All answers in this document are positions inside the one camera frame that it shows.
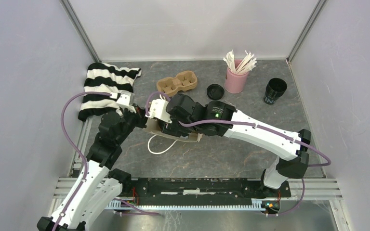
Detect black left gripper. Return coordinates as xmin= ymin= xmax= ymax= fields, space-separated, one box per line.
xmin=116 ymin=103 xmax=150 ymax=145

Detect brown paper bag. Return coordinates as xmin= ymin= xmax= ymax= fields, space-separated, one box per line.
xmin=142 ymin=94 xmax=204 ymax=155

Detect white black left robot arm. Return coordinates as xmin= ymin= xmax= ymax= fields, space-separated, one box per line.
xmin=37 ymin=106 xmax=147 ymax=231

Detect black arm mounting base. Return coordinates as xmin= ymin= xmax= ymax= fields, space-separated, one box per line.
xmin=119 ymin=178 xmax=291 ymax=206

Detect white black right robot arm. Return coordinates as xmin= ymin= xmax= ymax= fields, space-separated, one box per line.
xmin=149 ymin=94 xmax=311 ymax=196

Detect black white striped cloth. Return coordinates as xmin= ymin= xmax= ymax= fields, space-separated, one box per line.
xmin=78 ymin=63 xmax=142 ymax=122

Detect black plastic cup lid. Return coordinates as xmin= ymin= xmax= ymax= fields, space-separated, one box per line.
xmin=206 ymin=84 xmax=225 ymax=100

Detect pink stirrer holder cup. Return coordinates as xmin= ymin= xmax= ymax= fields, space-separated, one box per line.
xmin=224 ymin=67 xmax=249 ymax=94

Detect white wrapped stirrer sticks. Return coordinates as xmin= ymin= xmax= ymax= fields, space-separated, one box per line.
xmin=223 ymin=50 xmax=257 ymax=75

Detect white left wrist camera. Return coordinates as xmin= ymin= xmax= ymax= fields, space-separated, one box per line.
xmin=110 ymin=90 xmax=136 ymax=113

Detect slotted aluminium cable rail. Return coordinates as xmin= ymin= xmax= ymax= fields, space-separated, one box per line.
xmin=105 ymin=199 xmax=265 ymax=212

